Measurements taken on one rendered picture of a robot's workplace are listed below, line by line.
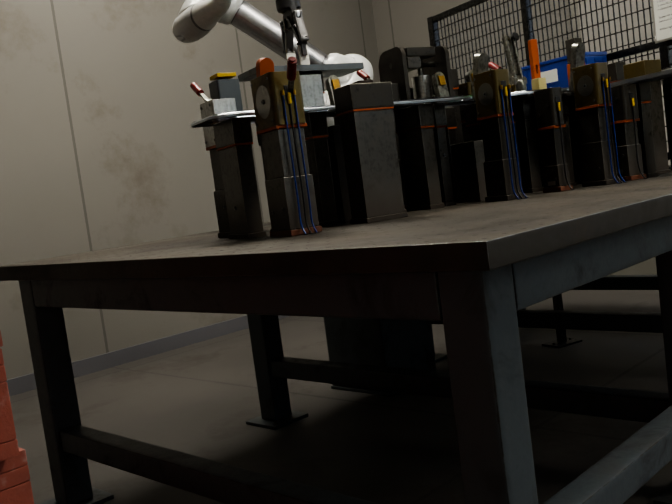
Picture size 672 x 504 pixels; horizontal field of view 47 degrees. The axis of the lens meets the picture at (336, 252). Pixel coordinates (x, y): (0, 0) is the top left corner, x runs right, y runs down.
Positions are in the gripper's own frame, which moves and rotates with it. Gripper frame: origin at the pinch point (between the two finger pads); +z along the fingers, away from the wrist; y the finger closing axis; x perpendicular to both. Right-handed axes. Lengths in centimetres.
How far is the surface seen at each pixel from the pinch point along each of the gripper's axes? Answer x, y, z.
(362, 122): -10, 57, 25
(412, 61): 30.4, 16.2, 5.4
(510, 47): 71, 11, 3
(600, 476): -4, 117, 97
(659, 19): 127, 21, 1
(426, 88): 36.3, 12.0, 13.5
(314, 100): -7.3, 24.8, 14.6
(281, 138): -32, 62, 27
